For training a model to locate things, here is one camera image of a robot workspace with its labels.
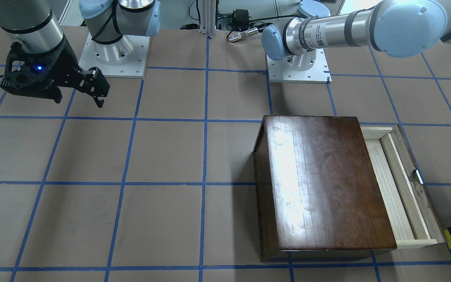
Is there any dark wooden drawer box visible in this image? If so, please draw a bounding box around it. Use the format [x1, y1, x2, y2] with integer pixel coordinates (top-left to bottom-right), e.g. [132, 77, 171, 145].
[253, 115, 397, 262]

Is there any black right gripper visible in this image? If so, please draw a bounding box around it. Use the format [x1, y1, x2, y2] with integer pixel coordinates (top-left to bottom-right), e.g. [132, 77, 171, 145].
[0, 37, 110, 108]

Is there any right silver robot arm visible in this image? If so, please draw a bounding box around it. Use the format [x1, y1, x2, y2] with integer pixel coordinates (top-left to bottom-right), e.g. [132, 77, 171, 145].
[0, 0, 161, 108]

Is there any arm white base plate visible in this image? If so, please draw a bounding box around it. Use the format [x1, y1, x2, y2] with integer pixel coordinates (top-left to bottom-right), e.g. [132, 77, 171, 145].
[265, 49, 332, 83]
[79, 34, 151, 78]

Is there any aluminium frame post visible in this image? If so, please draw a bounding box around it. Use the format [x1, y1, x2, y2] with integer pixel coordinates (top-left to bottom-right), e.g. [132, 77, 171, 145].
[196, 0, 218, 38]

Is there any wooden drawer with white handle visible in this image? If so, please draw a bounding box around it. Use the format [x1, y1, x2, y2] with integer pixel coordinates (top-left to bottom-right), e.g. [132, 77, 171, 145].
[361, 125, 446, 249]

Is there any silver cylindrical connector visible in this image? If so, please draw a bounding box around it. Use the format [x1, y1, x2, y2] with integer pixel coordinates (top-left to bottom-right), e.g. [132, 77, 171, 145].
[227, 27, 258, 43]

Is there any black adapter behind table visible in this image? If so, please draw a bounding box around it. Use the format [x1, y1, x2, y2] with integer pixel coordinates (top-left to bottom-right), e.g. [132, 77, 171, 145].
[231, 9, 249, 31]

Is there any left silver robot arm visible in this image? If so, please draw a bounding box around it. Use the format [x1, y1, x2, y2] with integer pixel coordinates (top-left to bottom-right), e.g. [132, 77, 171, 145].
[270, 0, 451, 228]

